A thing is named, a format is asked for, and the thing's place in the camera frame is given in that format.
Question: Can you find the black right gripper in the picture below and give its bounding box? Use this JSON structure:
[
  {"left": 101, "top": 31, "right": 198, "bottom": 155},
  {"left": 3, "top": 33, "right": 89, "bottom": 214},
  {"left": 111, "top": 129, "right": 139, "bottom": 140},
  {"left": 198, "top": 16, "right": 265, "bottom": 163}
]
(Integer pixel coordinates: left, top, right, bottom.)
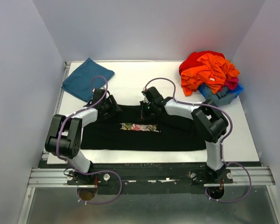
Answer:
[{"left": 136, "top": 100, "right": 156, "bottom": 122}]

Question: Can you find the black floral print t-shirt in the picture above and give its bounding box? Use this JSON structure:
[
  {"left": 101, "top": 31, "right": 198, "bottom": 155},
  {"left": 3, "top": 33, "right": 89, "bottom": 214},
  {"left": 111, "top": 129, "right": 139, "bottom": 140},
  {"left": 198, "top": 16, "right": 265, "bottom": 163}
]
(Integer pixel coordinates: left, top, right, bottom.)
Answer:
[{"left": 81, "top": 105, "right": 206, "bottom": 152}]

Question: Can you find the teal t-shirt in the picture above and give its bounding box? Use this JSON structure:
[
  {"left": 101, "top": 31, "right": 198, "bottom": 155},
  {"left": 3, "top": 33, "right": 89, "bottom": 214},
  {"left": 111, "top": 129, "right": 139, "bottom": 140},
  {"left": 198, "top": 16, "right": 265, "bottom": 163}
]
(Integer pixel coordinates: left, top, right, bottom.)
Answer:
[{"left": 62, "top": 58, "right": 115, "bottom": 102}]

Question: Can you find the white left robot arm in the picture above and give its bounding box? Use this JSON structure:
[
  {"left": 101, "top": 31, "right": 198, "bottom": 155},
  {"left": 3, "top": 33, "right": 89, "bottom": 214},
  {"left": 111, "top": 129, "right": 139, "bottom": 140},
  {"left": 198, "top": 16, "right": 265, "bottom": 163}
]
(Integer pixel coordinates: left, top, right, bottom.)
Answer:
[{"left": 44, "top": 89, "right": 121, "bottom": 184}]

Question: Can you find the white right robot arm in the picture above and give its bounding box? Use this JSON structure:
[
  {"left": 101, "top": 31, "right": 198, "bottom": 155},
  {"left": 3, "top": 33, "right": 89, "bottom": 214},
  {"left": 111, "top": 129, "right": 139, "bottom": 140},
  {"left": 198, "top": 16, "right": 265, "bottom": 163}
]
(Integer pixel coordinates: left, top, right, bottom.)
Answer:
[{"left": 140, "top": 87, "right": 228, "bottom": 183}]

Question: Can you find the red t-shirt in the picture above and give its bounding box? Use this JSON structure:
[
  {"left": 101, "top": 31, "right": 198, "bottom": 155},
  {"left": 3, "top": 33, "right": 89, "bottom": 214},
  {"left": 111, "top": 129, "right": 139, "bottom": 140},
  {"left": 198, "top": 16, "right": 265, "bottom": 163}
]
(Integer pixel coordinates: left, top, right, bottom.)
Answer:
[{"left": 179, "top": 50, "right": 225, "bottom": 75}]

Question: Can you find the grey-teal t-shirt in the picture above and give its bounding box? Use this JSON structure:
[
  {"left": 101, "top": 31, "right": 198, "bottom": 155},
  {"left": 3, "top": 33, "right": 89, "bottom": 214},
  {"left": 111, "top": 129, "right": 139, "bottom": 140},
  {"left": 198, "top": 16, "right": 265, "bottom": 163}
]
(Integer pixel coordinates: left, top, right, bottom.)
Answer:
[{"left": 204, "top": 86, "right": 236, "bottom": 106}]

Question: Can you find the orange t-shirt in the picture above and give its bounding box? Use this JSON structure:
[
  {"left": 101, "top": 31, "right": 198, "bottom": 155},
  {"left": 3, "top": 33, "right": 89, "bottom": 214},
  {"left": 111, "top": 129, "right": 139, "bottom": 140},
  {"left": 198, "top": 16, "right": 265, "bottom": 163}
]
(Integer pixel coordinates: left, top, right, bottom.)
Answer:
[{"left": 180, "top": 54, "right": 240, "bottom": 96}]

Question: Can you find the magenta t-shirt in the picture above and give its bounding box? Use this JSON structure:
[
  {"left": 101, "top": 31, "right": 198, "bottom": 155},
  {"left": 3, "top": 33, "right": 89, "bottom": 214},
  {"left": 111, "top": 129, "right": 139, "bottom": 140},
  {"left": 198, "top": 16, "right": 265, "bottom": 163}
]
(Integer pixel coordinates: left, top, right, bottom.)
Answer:
[{"left": 219, "top": 77, "right": 239, "bottom": 91}]

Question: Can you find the blue plastic bin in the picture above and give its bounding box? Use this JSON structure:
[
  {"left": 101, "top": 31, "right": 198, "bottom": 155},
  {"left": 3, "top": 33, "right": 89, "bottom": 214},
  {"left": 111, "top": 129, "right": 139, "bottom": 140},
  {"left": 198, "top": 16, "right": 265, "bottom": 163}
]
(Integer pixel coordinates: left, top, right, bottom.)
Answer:
[{"left": 198, "top": 84, "right": 244, "bottom": 98}]

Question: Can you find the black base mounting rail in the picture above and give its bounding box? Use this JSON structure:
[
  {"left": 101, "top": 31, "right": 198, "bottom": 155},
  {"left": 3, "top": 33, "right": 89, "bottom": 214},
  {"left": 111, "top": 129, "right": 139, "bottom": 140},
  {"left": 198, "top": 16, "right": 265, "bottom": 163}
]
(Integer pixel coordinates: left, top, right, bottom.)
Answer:
[{"left": 29, "top": 163, "right": 234, "bottom": 195}]

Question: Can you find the aluminium extrusion frame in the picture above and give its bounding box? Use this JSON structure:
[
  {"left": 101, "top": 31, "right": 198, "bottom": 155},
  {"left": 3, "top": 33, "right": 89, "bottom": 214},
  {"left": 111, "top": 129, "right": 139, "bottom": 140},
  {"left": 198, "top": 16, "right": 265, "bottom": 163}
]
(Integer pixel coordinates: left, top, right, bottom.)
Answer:
[{"left": 16, "top": 62, "right": 276, "bottom": 224}]

